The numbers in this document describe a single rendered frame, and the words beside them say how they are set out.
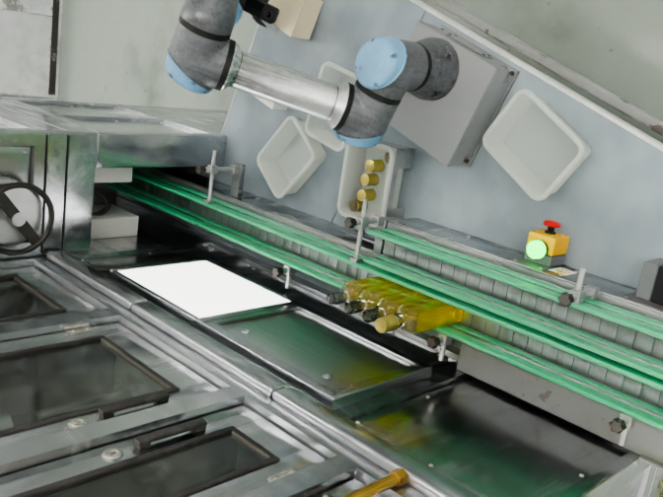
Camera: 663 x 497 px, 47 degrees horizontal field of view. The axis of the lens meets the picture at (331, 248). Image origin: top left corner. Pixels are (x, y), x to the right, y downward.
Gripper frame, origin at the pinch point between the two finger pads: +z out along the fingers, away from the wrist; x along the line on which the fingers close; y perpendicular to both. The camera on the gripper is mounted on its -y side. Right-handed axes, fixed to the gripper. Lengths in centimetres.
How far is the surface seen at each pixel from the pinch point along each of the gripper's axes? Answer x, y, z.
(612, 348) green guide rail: 17, -135, -9
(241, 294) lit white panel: 66, -50, -27
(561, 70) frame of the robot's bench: -14, -58, 62
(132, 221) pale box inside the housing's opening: 85, 15, -21
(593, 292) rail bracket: 10, -125, -7
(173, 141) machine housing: 53, 13, -15
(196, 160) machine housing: 59, 11, -5
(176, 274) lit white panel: 72, -31, -34
